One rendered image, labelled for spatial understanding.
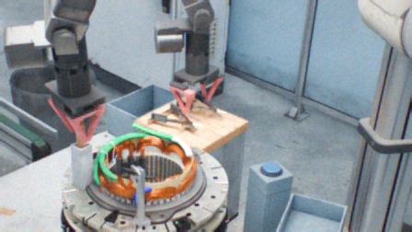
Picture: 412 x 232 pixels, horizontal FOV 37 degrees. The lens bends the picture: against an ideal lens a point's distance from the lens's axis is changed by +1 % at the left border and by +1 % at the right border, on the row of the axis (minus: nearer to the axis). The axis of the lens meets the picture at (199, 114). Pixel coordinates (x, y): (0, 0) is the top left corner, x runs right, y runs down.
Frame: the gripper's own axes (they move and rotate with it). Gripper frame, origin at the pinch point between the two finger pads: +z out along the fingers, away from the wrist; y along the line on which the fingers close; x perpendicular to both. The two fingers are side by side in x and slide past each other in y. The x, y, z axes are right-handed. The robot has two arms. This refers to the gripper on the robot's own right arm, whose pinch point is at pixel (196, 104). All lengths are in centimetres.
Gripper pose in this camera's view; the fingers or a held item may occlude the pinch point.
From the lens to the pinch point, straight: 148.8
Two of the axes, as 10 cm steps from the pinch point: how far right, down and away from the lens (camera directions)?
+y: -6.3, 3.6, -6.8
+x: 7.7, 3.3, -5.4
